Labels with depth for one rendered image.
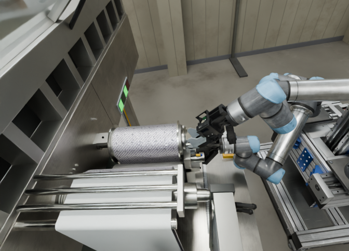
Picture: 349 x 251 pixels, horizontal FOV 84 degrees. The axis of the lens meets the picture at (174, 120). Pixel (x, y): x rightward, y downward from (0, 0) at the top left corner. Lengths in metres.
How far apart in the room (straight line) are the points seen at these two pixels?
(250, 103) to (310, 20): 3.54
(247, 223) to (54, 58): 0.94
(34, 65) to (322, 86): 0.85
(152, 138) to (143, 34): 2.71
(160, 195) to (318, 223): 1.55
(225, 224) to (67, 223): 0.32
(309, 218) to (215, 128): 1.35
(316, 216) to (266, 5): 2.81
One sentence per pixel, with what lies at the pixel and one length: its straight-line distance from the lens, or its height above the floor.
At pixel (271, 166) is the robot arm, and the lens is 0.95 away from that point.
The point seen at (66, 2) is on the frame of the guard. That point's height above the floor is 1.70.
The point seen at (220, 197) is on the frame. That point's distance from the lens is 0.43.
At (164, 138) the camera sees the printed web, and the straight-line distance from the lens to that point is 0.69.
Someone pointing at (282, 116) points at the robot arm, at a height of 1.40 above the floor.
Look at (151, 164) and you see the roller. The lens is 0.73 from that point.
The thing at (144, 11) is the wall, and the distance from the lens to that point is 3.19.
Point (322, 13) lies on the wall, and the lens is 4.15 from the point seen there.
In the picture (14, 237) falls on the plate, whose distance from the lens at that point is 0.58.
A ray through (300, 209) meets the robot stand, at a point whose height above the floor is 0.21.
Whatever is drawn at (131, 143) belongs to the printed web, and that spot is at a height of 1.30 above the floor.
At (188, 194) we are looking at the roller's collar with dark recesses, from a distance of 0.51.
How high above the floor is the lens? 1.84
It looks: 46 degrees down
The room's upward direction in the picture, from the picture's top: 10 degrees counter-clockwise
